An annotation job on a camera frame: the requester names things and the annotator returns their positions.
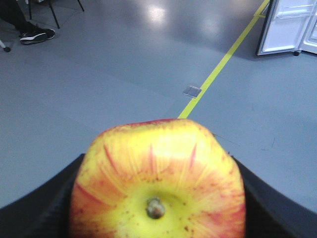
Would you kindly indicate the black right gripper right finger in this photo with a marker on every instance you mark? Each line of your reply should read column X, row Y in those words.
column 270, row 214

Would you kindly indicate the black white sneaker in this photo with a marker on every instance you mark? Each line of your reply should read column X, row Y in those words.
column 39, row 35

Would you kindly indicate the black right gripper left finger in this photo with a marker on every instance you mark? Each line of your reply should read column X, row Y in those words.
column 44, row 212

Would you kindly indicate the red yellow apple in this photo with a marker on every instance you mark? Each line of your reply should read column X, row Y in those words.
column 166, row 178

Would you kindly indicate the black chair legs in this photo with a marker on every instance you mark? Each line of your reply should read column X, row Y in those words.
column 50, row 5

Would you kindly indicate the clear floor outlet cover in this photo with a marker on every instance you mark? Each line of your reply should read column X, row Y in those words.
column 192, row 91

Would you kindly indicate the fridge door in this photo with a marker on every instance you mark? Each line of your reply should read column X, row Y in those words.
column 284, row 26

